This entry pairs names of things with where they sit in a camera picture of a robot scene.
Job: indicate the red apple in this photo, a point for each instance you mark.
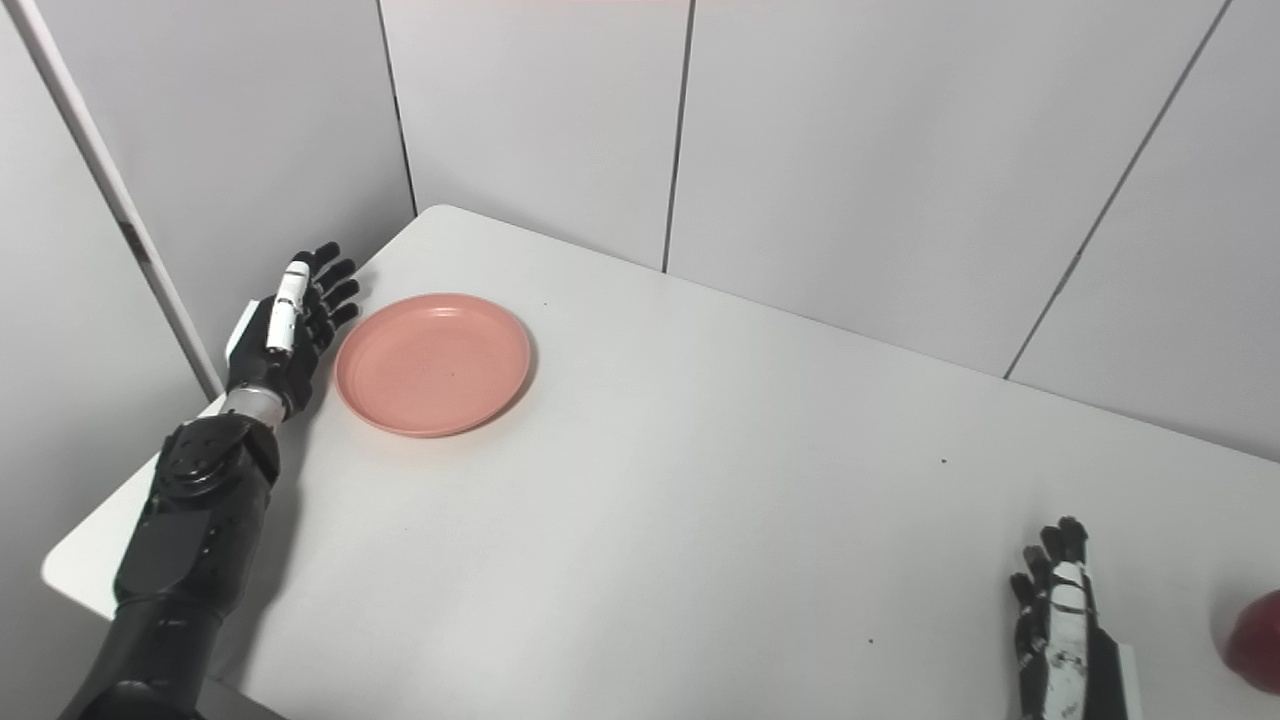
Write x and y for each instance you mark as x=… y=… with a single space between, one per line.
x=1258 y=640

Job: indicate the white partition post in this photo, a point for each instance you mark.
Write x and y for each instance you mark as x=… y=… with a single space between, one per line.
x=115 y=200

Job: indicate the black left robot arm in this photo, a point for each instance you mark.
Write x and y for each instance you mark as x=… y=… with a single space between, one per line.
x=190 y=540

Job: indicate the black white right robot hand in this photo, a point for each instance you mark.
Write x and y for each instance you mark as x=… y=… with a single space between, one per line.
x=1065 y=660

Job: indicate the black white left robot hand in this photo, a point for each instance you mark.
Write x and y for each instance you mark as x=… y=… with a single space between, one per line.
x=275 y=360

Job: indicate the pink plastic plate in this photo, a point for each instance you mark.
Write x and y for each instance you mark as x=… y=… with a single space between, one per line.
x=432 y=365

